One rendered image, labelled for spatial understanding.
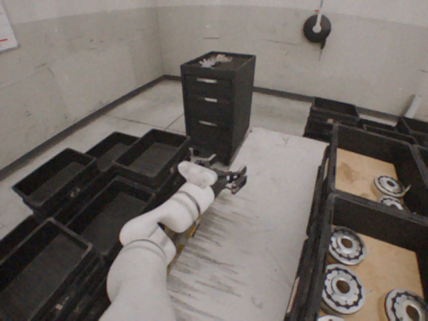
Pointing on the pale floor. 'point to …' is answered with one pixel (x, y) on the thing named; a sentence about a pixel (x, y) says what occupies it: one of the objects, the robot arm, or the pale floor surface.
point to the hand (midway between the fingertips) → (229, 162)
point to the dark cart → (217, 102)
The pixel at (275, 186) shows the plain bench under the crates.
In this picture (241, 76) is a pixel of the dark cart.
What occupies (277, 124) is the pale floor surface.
